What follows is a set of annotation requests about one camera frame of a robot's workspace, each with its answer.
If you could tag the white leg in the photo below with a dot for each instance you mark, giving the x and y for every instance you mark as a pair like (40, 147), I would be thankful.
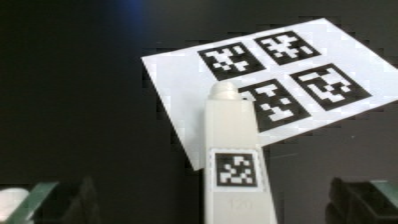
(239, 203)
(14, 196)

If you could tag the white marker base plate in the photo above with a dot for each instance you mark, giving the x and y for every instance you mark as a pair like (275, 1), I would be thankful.
(307, 73)

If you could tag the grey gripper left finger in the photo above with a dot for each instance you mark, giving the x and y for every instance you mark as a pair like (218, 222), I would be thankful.
(62, 203)

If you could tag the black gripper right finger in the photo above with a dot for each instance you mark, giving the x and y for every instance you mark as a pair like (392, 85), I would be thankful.
(364, 202)

